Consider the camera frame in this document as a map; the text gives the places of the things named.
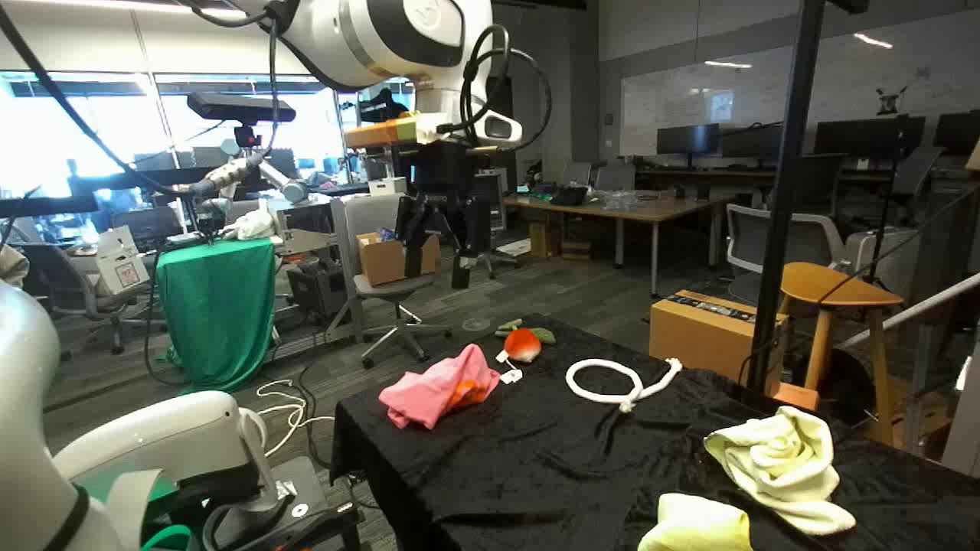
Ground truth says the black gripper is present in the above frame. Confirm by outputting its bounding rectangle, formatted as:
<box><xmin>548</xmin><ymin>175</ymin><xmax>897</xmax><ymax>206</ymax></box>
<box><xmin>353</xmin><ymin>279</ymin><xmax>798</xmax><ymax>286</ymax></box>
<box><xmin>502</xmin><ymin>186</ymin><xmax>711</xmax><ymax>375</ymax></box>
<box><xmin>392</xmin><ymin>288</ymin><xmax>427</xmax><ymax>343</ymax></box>
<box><xmin>398</xmin><ymin>140</ymin><xmax>498</xmax><ymax>295</ymax></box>

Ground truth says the orange plush toy with tag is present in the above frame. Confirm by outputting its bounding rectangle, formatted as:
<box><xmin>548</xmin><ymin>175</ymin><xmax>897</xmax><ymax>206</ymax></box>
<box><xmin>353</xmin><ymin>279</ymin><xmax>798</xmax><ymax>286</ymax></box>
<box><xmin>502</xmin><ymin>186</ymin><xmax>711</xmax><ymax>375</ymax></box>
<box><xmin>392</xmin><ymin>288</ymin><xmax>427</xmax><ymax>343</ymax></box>
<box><xmin>494</xmin><ymin>316</ymin><xmax>559</xmax><ymax>388</ymax></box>

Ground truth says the white braided rope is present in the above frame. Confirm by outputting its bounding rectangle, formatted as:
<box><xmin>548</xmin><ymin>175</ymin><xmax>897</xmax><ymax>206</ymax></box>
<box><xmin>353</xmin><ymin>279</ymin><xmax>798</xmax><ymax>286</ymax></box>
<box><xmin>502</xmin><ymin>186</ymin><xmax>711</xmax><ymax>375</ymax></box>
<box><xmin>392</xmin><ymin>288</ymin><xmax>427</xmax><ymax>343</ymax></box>
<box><xmin>563</xmin><ymin>356</ymin><xmax>685</xmax><ymax>415</ymax></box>

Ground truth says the large pale yellow cloth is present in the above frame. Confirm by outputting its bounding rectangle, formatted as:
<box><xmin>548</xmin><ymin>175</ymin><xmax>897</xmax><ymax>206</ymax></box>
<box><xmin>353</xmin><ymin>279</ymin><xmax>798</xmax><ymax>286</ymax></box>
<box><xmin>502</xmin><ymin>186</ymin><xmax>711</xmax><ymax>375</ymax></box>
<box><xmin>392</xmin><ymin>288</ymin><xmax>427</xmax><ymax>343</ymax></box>
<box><xmin>701</xmin><ymin>404</ymin><xmax>857</xmax><ymax>539</ymax></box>

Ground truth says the small open cardboard box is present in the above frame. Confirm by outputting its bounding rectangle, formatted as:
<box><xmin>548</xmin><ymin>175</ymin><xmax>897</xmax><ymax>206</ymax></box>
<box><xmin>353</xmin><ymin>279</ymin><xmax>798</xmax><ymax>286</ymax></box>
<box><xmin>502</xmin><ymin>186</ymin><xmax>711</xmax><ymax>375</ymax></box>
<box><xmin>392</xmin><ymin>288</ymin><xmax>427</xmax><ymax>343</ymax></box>
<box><xmin>355</xmin><ymin>226</ymin><xmax>443</xmax><ymax>290</ymax></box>

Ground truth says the grey swivel office chair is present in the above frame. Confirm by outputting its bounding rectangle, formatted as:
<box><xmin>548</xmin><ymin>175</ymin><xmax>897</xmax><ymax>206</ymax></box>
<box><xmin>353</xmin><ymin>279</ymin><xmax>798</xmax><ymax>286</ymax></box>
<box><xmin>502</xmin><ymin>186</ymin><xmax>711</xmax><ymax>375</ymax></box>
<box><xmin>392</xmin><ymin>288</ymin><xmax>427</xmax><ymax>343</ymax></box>
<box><xmin>322</xmin><ymin>194</ymin><xmax>454</xmax><ymax>373</ymax></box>

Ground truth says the pink cloth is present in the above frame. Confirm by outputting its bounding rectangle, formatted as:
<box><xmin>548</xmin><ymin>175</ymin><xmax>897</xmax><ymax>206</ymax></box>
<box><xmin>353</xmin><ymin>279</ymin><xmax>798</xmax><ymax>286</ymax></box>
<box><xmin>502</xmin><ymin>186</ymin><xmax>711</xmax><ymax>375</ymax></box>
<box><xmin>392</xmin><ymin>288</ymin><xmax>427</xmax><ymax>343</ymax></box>
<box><xmin>377</xmin><ymin>339</ymin><xmax>505</xmax><ymax>432</ymax></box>

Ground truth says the long wooden desk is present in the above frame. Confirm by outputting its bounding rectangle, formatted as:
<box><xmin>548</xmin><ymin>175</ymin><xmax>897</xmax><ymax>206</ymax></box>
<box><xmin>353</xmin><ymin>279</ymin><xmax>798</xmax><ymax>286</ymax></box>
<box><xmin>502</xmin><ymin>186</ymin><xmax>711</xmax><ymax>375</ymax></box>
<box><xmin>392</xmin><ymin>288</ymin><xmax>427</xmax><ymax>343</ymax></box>
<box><xmin>502</xmin><ymin>190</ymin><xmax>740</xmax><ymax>299</ymax></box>

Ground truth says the black velvet tablecloth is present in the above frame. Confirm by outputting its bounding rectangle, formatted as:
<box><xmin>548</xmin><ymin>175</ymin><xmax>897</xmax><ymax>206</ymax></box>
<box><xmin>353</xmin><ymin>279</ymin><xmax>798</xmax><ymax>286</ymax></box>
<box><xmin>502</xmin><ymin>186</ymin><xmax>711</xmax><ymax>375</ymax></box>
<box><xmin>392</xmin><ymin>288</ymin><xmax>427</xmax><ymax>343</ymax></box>
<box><xmin>327</xmin><ymin>313</ymin><xmax>980</xmax><ymax>551</ymax></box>

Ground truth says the green draped cloth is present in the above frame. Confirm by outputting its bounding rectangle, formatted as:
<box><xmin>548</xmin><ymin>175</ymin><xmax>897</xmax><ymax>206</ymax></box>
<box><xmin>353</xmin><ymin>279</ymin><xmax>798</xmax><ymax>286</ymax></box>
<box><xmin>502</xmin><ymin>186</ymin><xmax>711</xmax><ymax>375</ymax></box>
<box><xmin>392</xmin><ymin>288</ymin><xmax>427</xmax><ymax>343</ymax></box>
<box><xmin>154</xmin><ymin>234</ymin><xmax>280</xmax><ymax>395</ymax></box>

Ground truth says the black computer monitor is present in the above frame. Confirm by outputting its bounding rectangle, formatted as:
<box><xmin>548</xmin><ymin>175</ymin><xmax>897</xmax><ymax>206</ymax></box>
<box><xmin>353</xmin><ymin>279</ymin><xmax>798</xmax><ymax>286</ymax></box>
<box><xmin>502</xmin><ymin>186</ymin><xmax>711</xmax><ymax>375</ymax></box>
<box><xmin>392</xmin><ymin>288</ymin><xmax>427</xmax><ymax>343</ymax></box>
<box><xmin>932</xmin><ymin>108</ymin><xmax>980</xmax><ymax>160</ymax></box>
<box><xmin>810</xmin><ymin>114</ymin><xmax>932</xmax><ymax>165</ymax></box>
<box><xmin>656</xmin><ymin>118</ymin><xmax>721</xmax><ymax>172</ymax></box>
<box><xmin>718</xmin><ymin>118</ymin><xmax>788</xmax><ymax>172</ymax></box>

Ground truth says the cardboard box with black tape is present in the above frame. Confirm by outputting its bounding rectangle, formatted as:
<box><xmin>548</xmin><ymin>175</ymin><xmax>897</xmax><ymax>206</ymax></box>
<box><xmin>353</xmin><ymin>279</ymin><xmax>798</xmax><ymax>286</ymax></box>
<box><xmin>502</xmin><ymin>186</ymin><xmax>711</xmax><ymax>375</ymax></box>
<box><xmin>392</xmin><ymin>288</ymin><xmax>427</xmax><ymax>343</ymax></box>
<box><xmin>645</xmin><ymin>288</ymin><xmax>790</xmax><ymax>386</ymax></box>

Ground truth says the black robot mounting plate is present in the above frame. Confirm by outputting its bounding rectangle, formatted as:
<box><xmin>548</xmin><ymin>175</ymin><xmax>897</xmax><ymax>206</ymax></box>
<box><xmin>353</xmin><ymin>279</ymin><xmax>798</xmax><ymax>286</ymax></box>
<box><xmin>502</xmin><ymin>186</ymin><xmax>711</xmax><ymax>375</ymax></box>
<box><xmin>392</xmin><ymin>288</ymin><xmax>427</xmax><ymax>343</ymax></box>
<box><xmin>142</xmin><ymin>454</ymin><xmax>362</xmax><ymax>551</ymax></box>

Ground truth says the white labelled box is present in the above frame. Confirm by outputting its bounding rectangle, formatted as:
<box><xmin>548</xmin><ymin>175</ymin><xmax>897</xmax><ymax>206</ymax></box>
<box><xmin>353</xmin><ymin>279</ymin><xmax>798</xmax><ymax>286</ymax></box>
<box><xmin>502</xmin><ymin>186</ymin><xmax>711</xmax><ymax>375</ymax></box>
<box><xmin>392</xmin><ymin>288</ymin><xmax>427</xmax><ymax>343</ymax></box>
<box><xmin>90</xmin><ymin>223</ymin><xmax>154</xmax><ymax>299</ymax></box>

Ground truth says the tall metal pole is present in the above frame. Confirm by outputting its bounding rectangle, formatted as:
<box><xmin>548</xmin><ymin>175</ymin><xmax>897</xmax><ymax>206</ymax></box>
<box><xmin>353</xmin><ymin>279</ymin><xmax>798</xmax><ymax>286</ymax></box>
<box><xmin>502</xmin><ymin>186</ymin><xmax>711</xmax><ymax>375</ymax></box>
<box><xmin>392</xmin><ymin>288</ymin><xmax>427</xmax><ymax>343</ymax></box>
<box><xmin>748</xmin><ymin>0</ymin><xmax>830</xmax><ymax>398</ymax></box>

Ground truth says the small pale yellow cloth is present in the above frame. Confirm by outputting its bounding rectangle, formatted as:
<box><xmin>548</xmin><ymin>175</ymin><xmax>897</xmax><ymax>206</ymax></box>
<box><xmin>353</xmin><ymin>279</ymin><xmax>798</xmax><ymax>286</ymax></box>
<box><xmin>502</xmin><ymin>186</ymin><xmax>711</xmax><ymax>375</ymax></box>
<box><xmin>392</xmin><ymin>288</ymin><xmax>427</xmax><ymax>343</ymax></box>
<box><xmin>637</xmin><ymin>489</ymin><xmax>757</xmax><ymax>551</ymax></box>

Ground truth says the light framed mesh office chair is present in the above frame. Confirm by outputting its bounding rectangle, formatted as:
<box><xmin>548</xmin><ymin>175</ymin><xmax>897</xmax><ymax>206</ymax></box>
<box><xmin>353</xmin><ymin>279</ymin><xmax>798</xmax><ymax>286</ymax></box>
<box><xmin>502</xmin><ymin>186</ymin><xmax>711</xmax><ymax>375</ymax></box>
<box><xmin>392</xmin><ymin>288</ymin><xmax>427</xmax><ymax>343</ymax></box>
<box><xmin>721</xmin><ymin>199</ymin><xmax>849</xmax><ymax>279</ymax></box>

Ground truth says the wooden stool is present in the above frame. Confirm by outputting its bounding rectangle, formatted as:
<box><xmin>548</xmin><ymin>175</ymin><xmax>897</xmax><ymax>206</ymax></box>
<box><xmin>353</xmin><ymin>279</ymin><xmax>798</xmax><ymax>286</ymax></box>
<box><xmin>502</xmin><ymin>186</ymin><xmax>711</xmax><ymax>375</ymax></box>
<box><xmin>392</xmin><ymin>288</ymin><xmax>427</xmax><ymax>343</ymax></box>
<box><xmin>776</xmin><ymin>260</ymin><xmax>908</xmax><ymax>451</ymax></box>

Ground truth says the white leaning rod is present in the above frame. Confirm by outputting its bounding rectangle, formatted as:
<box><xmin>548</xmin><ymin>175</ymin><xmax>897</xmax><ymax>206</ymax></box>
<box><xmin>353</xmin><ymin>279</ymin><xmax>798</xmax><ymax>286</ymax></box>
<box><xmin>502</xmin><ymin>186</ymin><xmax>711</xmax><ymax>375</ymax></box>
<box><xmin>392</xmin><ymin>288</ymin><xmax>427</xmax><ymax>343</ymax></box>
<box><xmin>833</xmin><ymin>268</ymin><xmax>980</xmax><ymax>352</ymax></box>

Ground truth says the orange green wrist camera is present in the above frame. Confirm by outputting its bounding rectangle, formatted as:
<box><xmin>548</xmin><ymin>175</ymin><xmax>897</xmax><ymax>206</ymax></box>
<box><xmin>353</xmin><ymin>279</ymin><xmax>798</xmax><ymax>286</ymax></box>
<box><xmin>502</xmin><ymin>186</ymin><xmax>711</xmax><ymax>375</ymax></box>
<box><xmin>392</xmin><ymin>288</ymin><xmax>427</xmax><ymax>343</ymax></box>
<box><xmin>344</xmin><ymin>114</ymin><xmax>422</xmax><ymax>153</ymax></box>

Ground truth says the black looped gripper cable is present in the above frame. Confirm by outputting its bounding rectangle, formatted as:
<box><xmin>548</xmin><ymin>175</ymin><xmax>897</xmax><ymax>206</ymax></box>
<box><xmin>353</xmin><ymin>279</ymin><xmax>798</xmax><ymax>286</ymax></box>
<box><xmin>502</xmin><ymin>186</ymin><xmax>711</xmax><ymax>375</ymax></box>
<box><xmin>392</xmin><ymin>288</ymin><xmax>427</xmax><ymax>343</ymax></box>
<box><xmin>455</xmin><ymin>22</ymin><xmax>556</xmax><ymax>157</ymax></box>

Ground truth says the white floor cable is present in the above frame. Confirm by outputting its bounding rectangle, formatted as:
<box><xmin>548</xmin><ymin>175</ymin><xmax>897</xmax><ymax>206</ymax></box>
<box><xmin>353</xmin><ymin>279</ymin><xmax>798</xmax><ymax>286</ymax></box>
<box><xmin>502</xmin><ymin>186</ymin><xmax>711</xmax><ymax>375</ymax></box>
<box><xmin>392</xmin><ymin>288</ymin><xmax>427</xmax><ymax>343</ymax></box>
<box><xmin>236</xmin><ymin>375</ymin><xmax>337</xmax><ymax>465</ymax></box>

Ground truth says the black cable with silver connector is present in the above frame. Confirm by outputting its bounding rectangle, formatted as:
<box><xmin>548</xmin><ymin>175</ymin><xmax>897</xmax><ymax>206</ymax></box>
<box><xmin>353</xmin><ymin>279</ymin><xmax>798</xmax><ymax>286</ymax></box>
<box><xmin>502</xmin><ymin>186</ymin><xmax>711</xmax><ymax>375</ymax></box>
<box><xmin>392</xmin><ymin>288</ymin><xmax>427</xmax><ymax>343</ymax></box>
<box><xmin>0</xmin><ymin>0</ymin><xmax>287</xmax><ymax>208</ymax></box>

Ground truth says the black camera on tripod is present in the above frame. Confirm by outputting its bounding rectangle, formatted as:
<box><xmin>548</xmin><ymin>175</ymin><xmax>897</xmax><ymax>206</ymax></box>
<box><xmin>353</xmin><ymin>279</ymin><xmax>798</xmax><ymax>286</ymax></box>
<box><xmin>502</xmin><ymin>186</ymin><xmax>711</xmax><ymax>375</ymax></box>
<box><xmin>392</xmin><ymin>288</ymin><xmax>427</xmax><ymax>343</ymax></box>
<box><xmin>182</xmin><ymin>88</ymin><xmax>300</xmax><ymax>153</ymax></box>

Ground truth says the black drone wall figure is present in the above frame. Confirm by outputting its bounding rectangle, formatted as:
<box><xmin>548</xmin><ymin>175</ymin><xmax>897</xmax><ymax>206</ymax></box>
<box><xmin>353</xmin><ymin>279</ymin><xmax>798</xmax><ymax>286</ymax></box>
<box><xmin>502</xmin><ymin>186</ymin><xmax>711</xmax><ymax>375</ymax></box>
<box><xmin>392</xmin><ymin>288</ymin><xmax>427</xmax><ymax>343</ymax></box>
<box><xmin>874</xmin><ymin>81</ymin><xmax>911</xmax><ymax>118</ymax></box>

